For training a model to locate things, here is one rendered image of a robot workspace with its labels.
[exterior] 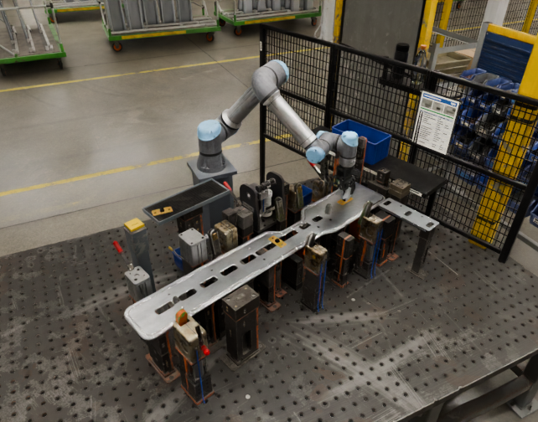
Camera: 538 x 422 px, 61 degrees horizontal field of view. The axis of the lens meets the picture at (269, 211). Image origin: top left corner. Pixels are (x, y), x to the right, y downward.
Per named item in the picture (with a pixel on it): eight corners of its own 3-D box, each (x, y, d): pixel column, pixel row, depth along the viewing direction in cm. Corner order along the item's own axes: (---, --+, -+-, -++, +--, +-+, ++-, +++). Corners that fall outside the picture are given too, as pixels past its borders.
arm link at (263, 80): (251, 68, 191) (328, 156, 196) (264, 61, 199) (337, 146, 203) (236, 85, 199) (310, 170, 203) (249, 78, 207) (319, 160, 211)
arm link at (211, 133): (193, 151, 230) (191, 126, 222) (209, 140, 239) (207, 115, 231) (214, 156, 225) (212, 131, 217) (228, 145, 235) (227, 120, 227)
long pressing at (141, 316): (151, 348, 157) (150, 346, 156) (119, 311, 170) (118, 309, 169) (388, 199, 234) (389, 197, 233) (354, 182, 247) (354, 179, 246)
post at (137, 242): (147, 311, 208) (131, 235, 183) (138, 302, 213) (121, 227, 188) (161, 303, 213) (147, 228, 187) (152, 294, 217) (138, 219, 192)
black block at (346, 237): (343, 292, 220) (350, 245, 203) (326, 280, 226) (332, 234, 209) (354, 284, 224) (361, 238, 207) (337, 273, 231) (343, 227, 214)
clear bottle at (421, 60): (417, 86, 242) (426, 48, 231) (407, 83, 246) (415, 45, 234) (424, 83, 246) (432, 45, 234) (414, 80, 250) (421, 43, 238)
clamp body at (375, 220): (366, 284, 225) (377, 227, 205) (348, 271, 232) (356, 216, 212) (378, 275, 230) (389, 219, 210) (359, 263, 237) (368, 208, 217)
